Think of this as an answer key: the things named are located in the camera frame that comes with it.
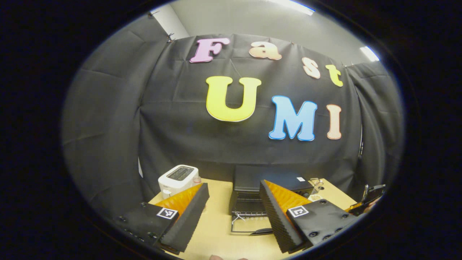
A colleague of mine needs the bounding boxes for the small ceiling light panel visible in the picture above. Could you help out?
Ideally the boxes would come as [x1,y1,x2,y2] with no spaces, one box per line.
[359,46,380,62]

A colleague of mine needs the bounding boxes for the large ceiling light panel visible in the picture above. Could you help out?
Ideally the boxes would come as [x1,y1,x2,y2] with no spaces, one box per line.
[266,0,315,16]

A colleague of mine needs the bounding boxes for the black backdrop cloth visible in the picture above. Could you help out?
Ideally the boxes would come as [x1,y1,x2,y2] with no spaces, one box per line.
[61,14,405,218]

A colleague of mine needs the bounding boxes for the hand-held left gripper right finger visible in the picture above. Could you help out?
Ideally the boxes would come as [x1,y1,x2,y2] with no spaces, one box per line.
[259,179,361,254]

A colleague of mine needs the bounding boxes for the black electric oven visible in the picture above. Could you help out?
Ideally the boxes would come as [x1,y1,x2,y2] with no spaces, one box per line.
[228,165,315,236]

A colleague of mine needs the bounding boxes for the white toaster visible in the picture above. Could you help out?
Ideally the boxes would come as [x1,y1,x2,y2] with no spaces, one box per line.
[158,165,200,200]

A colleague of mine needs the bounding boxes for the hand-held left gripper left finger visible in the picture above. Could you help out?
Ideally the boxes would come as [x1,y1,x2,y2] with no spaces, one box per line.
[115,182,210,254]

